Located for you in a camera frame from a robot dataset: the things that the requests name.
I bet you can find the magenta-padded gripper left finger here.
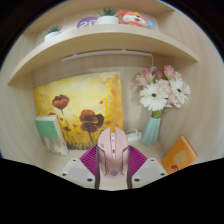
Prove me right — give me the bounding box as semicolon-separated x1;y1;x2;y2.
60;144;101;190

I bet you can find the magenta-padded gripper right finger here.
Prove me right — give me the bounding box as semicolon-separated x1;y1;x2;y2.
125;144;168;190

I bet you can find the pink computer mouse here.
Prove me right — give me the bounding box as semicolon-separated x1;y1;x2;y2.
96;126;130;191

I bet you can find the teal faceted vase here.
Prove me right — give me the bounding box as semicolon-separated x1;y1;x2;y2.
140;116;162;147

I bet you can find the orange book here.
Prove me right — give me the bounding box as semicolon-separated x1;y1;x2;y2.
161;135;198;175

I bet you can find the green and white book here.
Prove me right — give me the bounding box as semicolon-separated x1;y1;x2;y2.
34;114;70;157

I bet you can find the yellow poppy painting canvas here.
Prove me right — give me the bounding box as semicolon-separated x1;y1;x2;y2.
32;71;124;151

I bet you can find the pink and white flower bouquet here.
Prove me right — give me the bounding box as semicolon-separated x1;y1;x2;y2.
134;64;192;120

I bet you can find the white light bar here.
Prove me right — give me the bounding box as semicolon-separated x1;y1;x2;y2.
60;49;154;63

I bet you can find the wooden shelf with ornaments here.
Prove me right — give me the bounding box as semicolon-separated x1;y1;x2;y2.
7;0;200;88

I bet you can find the white power strip cable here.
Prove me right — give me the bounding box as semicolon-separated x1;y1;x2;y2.
125;127;139;135

